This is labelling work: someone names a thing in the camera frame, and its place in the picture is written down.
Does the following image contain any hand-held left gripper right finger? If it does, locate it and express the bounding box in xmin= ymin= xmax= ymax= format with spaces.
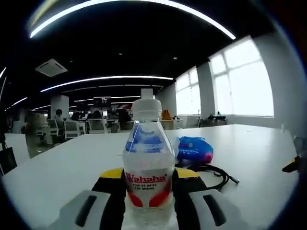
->
xmin=173 ymin=167 xmax=255 ymax=230

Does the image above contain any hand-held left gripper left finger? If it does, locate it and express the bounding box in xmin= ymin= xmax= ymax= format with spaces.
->
xmin=49 ymin=167 xmax=127 ymax=230

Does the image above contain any black cable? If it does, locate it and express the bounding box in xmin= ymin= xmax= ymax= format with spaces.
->
xmin=191 ymin=163 xmax=240 ymax=192

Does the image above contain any blue tissue pack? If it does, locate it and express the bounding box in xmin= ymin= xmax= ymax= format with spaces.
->
xmin=176 ymin=136 xmax=214 ymax=166

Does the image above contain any clear plastic water bottle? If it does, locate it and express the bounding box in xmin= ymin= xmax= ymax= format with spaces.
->
xmin=122 ymin=98 xmax=177 ymax=227

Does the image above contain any white table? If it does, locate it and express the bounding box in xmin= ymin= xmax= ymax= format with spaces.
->
xmin=0 ymin=124 xmax=303 ymax=230

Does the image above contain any row of white office chairs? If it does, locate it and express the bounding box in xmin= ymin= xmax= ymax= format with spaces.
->
xmin=35 ymin=117 xmax=135 ymax=144

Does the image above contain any teal and black object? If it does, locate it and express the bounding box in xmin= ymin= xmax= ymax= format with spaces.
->
xmin=208 ymin=112 xmax=226 ymax=120

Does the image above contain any wide bright window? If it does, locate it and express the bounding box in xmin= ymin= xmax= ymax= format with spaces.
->
xmin=210 ymin=39 xmax=274 ymax=117

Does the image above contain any white office desk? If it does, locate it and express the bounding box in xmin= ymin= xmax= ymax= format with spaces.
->
xmin=4 ymin=133 xmax=31 ymax=166

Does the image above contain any black bag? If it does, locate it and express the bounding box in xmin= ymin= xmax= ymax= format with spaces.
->
xmin=0 ymin=141 xmax=17 ymax=175

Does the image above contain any narrow bright window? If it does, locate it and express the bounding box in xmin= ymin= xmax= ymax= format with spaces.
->
xmin=176 ymin=67 xmax=201 ymax=115

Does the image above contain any long curved ceiling light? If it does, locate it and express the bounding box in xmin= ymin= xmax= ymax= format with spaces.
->
xmin=40 ymin=76 xmax=174 ymax=92

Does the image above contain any ceiling air conditioner vent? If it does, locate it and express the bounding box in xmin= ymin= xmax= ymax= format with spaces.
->
xmin=35 ymin=59 xmax=68 ymax=77

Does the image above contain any wall screen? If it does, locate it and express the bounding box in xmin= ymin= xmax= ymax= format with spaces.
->
xmin=94 ymin=96 xmax=112 ymax=107

